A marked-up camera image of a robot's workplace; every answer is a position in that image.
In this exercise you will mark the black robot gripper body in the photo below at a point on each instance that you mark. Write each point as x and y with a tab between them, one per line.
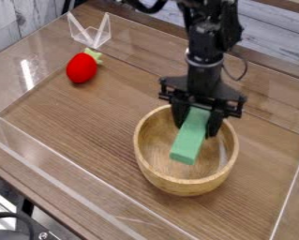
203	89

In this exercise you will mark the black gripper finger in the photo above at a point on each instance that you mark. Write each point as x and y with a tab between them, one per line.
179	110
214	123

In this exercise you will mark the green rectangular block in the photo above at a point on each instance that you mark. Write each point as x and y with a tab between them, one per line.
190	137

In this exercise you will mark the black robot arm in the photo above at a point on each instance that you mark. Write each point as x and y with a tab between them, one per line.
214	31

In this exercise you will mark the light wooden bowl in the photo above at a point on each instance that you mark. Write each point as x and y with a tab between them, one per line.
178	178

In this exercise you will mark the red plush strawberry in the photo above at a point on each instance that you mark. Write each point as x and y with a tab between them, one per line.
82	67

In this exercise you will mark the clear acrylic corner bracket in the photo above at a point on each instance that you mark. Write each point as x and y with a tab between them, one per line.
93	37

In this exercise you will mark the clear acrylic tray wall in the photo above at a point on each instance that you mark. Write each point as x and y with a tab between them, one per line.
91	187

